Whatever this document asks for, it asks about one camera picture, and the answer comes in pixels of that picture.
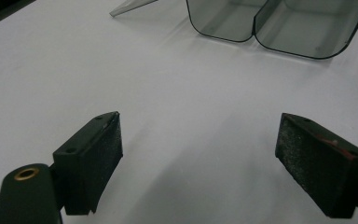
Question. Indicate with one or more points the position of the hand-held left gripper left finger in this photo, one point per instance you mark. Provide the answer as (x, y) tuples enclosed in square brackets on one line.
[(87, 165)]

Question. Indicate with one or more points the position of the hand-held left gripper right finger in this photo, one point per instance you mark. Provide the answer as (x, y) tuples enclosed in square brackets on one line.
[(317, 168)]

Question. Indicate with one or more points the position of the smoky transparent plastic container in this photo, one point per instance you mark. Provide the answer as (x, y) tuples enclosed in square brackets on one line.
[(310, 28), (227, 18)]

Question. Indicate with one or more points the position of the smoky transparent plastic lid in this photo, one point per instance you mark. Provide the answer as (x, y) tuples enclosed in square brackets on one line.
[(130, 6)]

